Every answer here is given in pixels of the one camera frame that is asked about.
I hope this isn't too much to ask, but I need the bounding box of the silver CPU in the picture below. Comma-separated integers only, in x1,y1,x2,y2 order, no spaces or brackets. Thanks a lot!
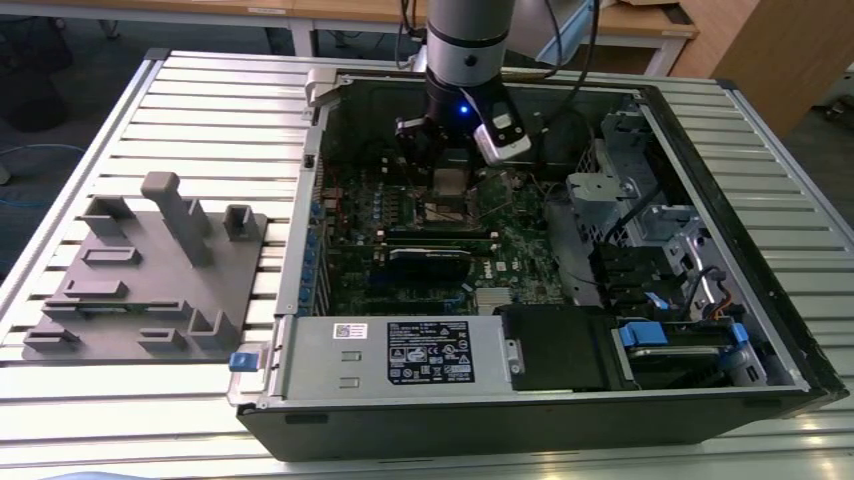
432,167,467,197

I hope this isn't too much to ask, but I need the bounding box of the metal socket cover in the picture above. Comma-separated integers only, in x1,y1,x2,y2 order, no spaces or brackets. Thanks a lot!
470,168,522,224

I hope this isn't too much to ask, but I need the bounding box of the CPU socket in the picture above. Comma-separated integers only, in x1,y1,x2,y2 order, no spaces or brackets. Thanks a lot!
409,184,487,233

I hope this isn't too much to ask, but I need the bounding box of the green motherboard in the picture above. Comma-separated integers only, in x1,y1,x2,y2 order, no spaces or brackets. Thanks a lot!
317,154,583,317

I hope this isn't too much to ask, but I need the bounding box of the black graphics card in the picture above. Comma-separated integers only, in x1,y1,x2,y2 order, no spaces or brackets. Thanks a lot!
385,245,472,286

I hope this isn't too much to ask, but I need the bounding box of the silver finned heatsink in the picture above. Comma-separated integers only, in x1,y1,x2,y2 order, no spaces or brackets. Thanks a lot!
474,287,515,307

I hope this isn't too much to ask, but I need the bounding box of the metal drive cage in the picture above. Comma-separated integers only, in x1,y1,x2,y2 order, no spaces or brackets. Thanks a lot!
566,107,746,324

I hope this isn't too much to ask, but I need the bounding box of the silver power supply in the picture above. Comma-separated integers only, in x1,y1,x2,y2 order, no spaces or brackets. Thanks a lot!
269,314,526,401

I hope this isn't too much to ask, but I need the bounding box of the wooden cabinet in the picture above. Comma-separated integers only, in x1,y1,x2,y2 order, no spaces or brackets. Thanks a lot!
672,0,854,146

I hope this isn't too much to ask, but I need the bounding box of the grey parts rack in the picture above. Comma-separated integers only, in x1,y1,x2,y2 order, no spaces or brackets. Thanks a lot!
21,171,269,362

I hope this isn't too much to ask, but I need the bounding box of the blue disk carrier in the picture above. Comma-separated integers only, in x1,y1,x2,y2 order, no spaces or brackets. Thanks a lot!
616,321,750,349

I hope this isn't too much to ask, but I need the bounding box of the blue case latch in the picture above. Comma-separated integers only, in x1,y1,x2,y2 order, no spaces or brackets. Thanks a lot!
227,351,261,375

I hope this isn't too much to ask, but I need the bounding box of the dark office chair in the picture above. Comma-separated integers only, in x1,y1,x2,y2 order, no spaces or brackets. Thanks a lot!
0,19,76,134

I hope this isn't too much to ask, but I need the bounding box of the black PC case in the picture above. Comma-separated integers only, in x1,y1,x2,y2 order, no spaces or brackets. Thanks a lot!
225,67,850,464

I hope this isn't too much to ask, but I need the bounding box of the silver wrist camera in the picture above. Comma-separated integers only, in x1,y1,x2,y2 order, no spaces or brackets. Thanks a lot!
471,98,534,166

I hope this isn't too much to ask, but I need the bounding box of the black looped cable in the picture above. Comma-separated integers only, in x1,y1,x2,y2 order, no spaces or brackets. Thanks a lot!
542,106,596,167

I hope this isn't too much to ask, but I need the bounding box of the grey case handle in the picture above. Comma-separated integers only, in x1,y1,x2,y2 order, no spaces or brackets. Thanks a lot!
301,67,343,110

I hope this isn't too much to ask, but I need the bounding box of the black camera cable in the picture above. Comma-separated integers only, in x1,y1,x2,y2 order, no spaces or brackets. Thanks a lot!
532,0,602,126

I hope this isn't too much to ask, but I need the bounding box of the silver metal bracket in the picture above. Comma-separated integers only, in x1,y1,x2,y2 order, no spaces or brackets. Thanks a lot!
564,171,639,205

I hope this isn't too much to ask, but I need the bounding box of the wooden desk white frame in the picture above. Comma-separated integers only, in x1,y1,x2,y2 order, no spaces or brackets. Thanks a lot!
285,0,700,76
0,0,315,56

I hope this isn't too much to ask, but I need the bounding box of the black plastic bracket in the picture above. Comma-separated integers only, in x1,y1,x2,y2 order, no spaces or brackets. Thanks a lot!
590,243,676,314

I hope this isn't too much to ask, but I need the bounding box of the black disk wire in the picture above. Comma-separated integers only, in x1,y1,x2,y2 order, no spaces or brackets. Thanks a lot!
684,266,743,321

